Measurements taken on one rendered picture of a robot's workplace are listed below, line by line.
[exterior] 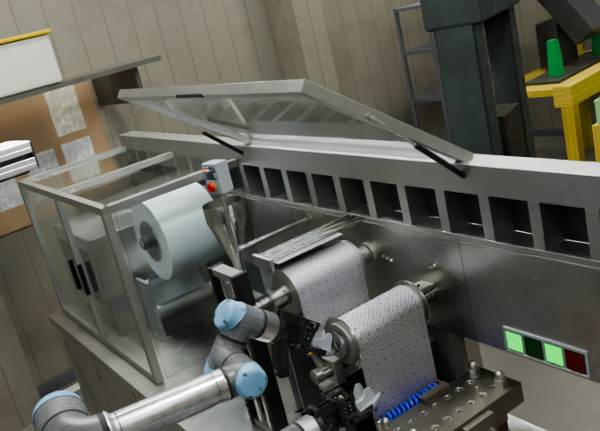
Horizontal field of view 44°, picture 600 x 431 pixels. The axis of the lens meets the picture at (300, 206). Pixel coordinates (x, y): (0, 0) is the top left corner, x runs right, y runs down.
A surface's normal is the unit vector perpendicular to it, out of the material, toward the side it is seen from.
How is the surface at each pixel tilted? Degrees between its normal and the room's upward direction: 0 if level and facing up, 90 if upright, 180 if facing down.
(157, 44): 90
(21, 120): 90
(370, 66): 90
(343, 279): 92
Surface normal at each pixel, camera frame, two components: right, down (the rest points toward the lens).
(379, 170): -0.80, 0.34
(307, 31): 0.65, 0.07
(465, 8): -0.51, 0.36
